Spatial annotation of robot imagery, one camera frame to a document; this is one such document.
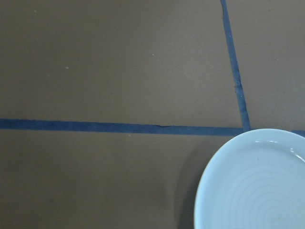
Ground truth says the light blue plate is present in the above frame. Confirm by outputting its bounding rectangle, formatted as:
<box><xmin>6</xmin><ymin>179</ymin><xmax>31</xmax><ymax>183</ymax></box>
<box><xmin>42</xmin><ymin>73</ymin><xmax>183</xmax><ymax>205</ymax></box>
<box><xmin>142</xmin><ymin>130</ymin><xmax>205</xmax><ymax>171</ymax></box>
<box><xmin>193</xmin><ymin>129</ymin><xmax>305</xmax><ymax>229</ymax></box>

